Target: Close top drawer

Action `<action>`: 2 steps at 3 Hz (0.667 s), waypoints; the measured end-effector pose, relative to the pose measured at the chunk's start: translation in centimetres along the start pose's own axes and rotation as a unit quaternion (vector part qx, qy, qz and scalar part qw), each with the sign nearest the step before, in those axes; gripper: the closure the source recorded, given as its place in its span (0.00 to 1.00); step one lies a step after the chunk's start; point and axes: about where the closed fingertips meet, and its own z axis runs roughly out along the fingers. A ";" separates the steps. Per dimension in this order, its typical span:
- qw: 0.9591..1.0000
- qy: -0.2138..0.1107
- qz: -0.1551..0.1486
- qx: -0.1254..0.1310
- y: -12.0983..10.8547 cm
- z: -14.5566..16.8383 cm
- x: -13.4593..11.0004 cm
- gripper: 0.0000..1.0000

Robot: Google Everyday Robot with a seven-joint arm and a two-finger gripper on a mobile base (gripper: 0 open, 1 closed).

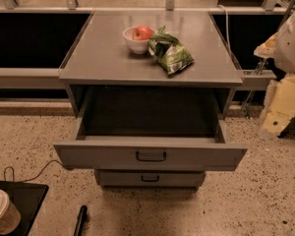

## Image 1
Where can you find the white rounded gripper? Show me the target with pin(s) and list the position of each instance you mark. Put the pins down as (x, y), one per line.
(292, 46)

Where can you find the grey top drawer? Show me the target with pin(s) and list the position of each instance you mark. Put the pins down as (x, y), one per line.
(150, 129)

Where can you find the grey drawer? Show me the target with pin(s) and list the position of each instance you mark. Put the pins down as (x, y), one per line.
(157, 179)
(150, 129)

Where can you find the grey lower drawer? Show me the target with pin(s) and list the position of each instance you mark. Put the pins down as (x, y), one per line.
(157, 179)

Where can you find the metal tripod stand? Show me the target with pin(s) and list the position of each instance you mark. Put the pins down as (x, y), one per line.
(255, 79)

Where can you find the green chip bag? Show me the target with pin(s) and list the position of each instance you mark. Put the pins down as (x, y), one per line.
(169, 52)

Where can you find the red apple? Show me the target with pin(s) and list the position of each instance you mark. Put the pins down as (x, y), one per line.
(142, 33)

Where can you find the white bowl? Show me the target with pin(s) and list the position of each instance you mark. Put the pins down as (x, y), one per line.
(137, 46)

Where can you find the grey cabinet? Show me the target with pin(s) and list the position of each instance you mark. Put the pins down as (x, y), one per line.
(102, 58)

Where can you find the black stick object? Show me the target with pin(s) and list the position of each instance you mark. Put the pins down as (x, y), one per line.
(81, 218)

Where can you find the black tray table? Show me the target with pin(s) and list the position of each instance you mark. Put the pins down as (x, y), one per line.
(28, 198)

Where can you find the white paper cup with lid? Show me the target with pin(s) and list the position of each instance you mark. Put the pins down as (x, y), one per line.
(9, 214)

